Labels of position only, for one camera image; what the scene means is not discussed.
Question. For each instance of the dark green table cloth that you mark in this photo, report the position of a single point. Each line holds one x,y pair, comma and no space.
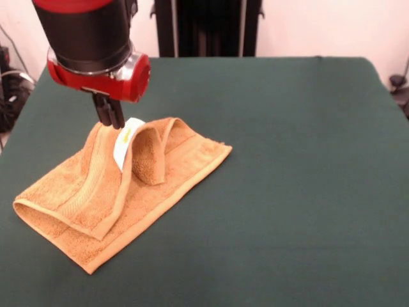
287,192

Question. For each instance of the tan terry towel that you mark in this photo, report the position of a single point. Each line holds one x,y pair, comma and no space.
143,198

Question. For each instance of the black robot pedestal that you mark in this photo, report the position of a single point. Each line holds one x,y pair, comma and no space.
166,32

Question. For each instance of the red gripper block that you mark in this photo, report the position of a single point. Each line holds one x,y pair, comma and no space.
128,86

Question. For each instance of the dark grey stand base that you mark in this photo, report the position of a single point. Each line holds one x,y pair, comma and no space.
397,80

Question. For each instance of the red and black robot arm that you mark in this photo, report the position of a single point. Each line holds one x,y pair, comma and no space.
86,32

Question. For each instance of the black box with red light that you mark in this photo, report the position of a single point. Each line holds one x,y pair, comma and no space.
4,56

